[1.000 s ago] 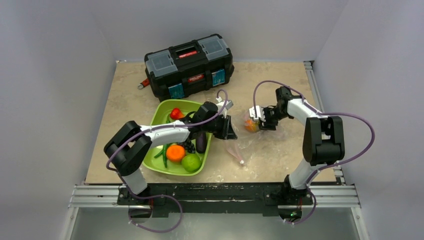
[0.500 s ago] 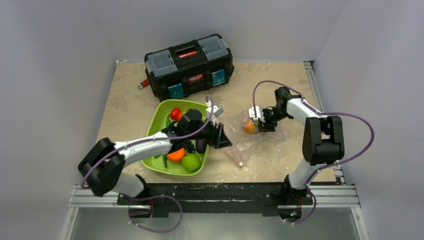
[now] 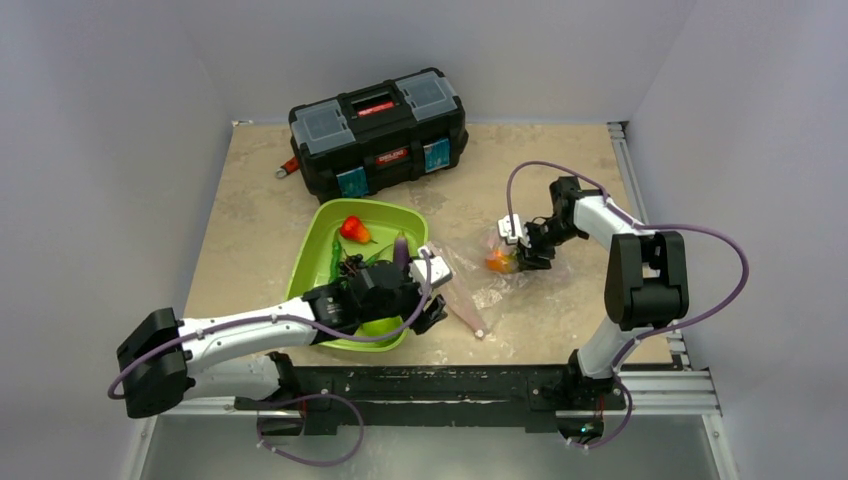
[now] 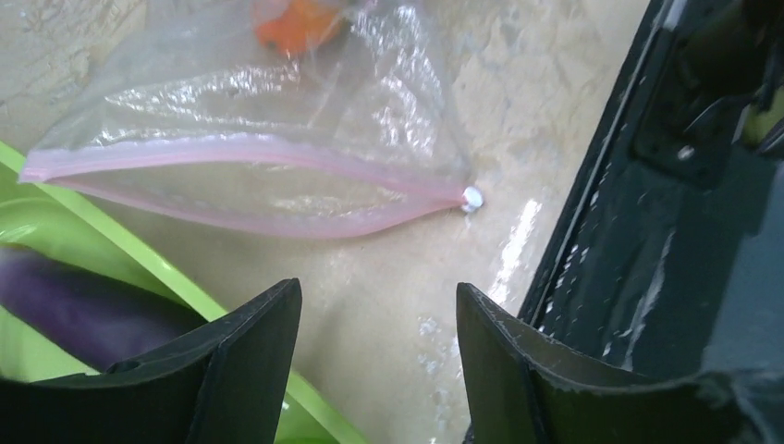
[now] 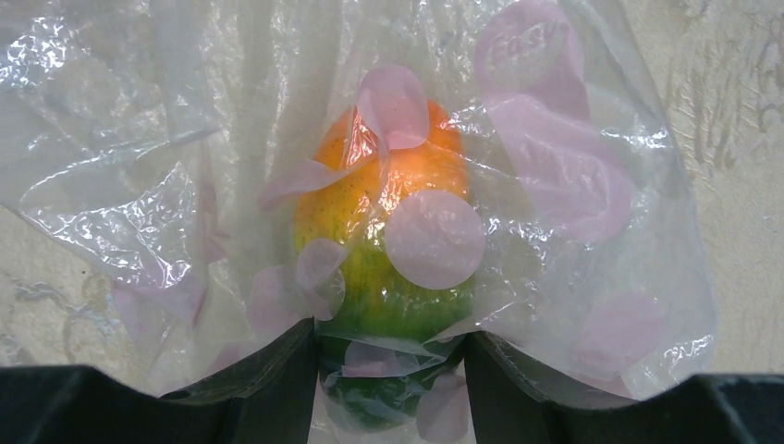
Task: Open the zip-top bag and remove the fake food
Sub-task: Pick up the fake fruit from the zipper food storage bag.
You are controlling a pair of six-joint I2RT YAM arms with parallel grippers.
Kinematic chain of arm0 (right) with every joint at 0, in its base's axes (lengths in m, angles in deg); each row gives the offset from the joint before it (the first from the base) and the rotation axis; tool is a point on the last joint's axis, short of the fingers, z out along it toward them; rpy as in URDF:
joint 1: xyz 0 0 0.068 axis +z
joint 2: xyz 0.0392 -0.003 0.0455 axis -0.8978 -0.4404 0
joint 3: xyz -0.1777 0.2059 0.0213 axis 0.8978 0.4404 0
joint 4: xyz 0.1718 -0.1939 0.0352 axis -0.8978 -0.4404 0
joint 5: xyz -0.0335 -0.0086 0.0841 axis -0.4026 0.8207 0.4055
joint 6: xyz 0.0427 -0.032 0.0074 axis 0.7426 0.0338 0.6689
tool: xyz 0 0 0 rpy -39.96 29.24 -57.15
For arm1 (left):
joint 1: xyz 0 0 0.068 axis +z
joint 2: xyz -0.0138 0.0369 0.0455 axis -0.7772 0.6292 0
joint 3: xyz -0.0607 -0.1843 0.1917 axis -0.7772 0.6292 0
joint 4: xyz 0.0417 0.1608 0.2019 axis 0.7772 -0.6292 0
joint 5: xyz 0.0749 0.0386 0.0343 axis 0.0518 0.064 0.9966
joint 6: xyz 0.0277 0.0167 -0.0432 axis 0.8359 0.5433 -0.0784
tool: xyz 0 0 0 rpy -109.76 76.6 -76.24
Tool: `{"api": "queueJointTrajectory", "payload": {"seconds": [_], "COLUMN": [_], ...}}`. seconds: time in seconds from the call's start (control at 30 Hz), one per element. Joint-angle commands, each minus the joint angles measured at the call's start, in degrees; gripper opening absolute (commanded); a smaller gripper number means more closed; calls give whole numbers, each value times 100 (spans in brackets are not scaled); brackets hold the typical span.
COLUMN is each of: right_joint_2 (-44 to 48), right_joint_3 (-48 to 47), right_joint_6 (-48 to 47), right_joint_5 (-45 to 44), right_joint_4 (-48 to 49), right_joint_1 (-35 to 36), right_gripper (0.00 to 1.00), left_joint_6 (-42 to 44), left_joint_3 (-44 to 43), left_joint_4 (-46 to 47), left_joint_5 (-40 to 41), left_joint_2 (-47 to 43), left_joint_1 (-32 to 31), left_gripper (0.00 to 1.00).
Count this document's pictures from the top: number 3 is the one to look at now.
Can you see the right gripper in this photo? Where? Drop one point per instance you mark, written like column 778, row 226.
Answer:
column 532, row 245

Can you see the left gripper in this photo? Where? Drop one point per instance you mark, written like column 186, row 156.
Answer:
column 431, row 309

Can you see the green fake apple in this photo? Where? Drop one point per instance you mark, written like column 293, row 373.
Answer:
column 381, row 327

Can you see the orange green fake mango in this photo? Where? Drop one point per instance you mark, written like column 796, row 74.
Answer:
column 502, row 260

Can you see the purple fake eggplant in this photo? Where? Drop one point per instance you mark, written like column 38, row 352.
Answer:
column 401, row 250

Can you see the black fake grapes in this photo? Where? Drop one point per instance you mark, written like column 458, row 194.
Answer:
column 350, row 266

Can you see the clear zip top bag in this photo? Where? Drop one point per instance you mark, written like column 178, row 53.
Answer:
column 481, row 299

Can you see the green plastic tray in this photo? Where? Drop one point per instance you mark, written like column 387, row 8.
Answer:
column 384, row 218

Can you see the red fake food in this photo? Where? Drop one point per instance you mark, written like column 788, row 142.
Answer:
column 353, row 229

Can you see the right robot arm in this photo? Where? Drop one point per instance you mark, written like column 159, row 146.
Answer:
column 646, row 284

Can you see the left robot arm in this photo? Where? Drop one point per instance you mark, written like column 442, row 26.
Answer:
column 167, row 360

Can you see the black plastic toolbox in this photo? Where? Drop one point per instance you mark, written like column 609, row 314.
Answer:
column 359, row 143

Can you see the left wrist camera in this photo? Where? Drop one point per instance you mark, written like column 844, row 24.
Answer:
column 428, row 268

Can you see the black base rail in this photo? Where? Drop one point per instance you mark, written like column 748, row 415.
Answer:
column 535, row 398

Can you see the red handled tool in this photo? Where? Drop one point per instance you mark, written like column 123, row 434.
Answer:
column 287, row 168

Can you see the aluminium frame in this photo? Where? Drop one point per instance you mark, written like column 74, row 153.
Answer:
column 169, row 360

